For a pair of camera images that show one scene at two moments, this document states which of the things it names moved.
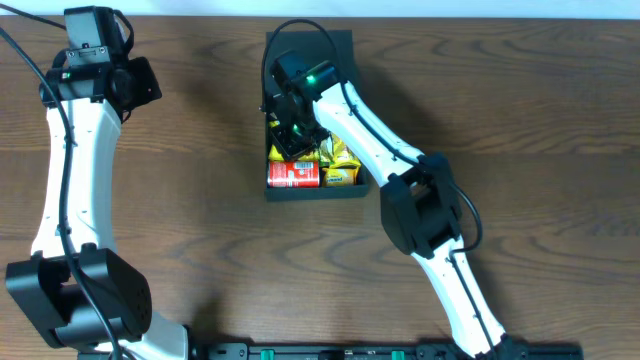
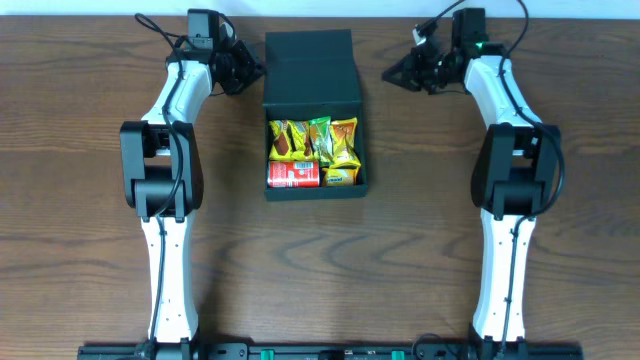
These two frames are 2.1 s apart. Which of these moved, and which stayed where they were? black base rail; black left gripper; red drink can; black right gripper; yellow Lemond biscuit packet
Moved: black left gripper; black right gripper
Stayed: yellow Lemond biscuit packet; black base rail; red drink can
